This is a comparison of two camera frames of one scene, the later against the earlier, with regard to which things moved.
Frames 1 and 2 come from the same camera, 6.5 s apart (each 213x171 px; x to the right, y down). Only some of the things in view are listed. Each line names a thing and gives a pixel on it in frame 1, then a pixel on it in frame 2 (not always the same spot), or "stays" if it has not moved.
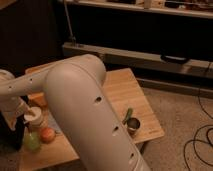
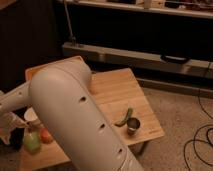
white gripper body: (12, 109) → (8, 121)
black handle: (174, 59) stays
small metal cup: (133, 124) stays
